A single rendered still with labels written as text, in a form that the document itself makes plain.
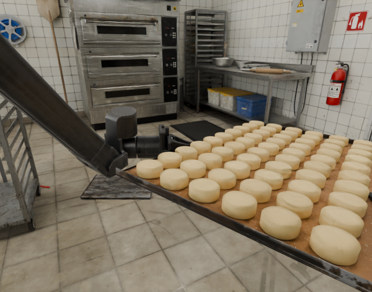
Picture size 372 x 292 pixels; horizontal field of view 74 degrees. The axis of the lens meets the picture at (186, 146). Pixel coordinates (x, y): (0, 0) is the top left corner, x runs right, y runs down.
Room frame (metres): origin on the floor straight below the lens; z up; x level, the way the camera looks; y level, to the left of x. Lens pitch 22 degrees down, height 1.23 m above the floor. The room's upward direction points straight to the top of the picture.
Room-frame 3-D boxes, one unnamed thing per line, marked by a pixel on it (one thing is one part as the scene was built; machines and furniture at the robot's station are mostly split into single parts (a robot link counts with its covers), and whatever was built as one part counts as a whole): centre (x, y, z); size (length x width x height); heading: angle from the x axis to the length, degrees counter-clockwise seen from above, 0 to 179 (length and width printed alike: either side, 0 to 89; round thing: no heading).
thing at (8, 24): (4.02, 2.61, 1.10); 0.41 x 0.17 x 1.10; 117
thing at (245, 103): (3.83, -1.06, 0.36); 0.47 x 0.38 x 0.26; 119
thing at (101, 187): (1.99, 0.61, 0.02); 0.60 x 0.40 x 0.03; 90
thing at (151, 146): (0.57, 0.09, 0.99); 0.07 x 0.07 x 0.10; 7
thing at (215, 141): (0.59, -0.07, 1.00); 0.05 x 0.05 x 0.02
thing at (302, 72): (4.10, -0.92, 0.49); 1.90 x 0.72 x 0.98; 27
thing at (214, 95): (4.59, -0.67, 0.36); 0.47 x 0.39 x 0.26; 116
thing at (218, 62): (4.58, -0.65, 0.95); 0.39 x 0.39 x 0.14
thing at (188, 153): (0.50, 0.00, 1.00); 0.05 x 0.05 x 0.02
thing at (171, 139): (0.58, 0.02, 0.98); 0.09 x 0.07 x 0.07; 97
